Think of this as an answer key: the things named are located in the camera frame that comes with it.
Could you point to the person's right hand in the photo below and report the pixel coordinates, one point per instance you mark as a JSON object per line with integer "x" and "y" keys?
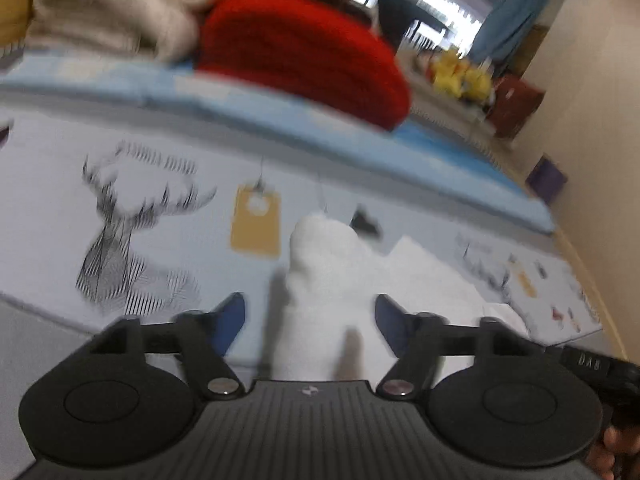
{"x": 621, "y": 452}

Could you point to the white towel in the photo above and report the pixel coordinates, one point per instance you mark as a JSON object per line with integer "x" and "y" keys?
{"x": 330, "y": 280}

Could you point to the red box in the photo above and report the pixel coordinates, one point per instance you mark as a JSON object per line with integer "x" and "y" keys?
{"x": 516, "y": 107}

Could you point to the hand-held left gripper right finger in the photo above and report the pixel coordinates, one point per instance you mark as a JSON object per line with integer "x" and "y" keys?
{"x": 391, "y": 321}

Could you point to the red folded sweater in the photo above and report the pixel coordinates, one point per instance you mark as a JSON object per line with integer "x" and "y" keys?
{"x": 305, "y": 55}

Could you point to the purple box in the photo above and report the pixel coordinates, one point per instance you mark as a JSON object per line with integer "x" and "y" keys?
{"x": 548, "y": 180}

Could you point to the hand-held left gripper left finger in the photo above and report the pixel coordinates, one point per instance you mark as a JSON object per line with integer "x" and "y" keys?
{"x": 229, "y": 321}

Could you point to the blue curtain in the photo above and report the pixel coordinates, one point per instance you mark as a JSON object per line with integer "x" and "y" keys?
{"x": 520, "y": 10}

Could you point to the yellow plush toys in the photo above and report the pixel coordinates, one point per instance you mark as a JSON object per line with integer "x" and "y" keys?
{"x": 460, "y": 76}

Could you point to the deer printed grey bed sheet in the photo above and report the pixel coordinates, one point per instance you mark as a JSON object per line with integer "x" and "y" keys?
{"x": 50, "y": 160}

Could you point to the beige folded blanket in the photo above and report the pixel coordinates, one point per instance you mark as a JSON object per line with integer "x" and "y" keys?
{"x": 115, "y": 5}

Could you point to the light blue bed sheet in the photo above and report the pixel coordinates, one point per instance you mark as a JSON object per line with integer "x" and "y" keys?
{"x": 250, "y": 105}

